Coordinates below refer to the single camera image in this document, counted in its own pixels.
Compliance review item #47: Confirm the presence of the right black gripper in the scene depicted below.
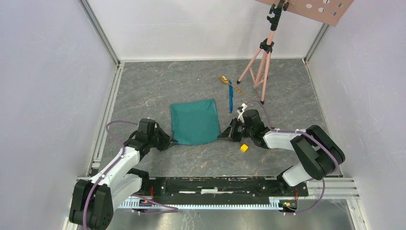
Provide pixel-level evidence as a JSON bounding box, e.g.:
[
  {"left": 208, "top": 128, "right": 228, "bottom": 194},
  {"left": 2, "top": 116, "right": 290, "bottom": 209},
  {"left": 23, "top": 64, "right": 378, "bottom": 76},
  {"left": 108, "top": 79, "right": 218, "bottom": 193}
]
[{"left": 218, "top": 117, "right": 254, "bottom": 142}]

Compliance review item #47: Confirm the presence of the teal cloth napkin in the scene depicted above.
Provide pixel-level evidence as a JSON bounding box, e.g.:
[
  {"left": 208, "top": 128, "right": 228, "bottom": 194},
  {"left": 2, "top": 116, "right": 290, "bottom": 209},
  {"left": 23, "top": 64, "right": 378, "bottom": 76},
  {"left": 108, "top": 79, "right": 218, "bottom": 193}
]
[{"left": 170, "top": 99, "right": 220, "bottom": 145}]

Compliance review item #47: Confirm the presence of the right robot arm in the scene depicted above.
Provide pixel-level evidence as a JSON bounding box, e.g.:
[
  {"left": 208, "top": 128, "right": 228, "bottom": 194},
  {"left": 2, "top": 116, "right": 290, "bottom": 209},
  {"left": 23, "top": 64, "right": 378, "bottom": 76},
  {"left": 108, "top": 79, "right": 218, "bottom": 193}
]
[{"left": 218, "top": 109, "right": 346, "bottom": 196}]

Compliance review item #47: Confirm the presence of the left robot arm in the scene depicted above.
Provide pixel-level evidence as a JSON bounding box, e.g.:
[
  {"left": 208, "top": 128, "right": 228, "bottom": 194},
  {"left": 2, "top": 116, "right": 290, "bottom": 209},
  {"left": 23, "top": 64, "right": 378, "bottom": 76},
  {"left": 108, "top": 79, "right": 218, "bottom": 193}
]
[{"left": 68, "top": 118, "right": 178, "bottom": 230}]

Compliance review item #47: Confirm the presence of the yellow small cube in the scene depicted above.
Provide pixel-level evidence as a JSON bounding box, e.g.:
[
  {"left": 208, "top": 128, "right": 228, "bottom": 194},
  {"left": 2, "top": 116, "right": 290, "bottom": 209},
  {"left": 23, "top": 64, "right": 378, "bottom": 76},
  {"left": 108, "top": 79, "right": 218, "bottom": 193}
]
[{"left": 240, "top": 144, "right": 248, "bottom": 153}]

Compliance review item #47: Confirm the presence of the gold metal spoon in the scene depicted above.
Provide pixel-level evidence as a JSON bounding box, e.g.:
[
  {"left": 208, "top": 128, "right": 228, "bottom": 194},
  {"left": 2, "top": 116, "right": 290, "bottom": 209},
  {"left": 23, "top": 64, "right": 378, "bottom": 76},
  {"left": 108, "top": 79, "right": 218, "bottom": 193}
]
[{"left": 220, "top": 75, "right": 244, "bottom": 95}]

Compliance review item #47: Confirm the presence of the pink tripod stand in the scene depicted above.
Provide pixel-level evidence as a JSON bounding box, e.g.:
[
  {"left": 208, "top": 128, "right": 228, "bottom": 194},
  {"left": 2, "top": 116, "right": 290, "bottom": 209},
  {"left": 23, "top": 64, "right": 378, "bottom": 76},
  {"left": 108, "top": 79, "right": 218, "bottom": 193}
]
[{"left": 237, "top": 0, "right": 290, "bottom": 105}]

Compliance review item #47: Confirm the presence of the pink perforated board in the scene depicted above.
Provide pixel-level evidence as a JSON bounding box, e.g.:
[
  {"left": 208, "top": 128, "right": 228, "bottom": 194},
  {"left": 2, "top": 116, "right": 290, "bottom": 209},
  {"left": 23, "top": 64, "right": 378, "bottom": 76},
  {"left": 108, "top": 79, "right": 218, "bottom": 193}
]
[{"left": 253, "top": 0, "right": 355, "bottom": 27}]

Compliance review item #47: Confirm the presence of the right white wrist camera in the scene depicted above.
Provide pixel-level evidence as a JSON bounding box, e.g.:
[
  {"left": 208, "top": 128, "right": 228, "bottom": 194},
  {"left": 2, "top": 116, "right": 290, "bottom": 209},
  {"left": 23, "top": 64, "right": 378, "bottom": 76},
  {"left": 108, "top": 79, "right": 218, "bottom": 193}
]
[{"left": 237, "top": 103, "right": 248, "bottom": 123}]

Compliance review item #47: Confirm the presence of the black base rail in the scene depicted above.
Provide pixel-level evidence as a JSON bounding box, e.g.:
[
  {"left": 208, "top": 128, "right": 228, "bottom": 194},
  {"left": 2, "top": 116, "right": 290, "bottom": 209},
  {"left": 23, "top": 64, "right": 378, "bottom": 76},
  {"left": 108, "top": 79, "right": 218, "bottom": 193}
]
[{"left": 120, "top": 176, "right": 309, "bottom": 213}]

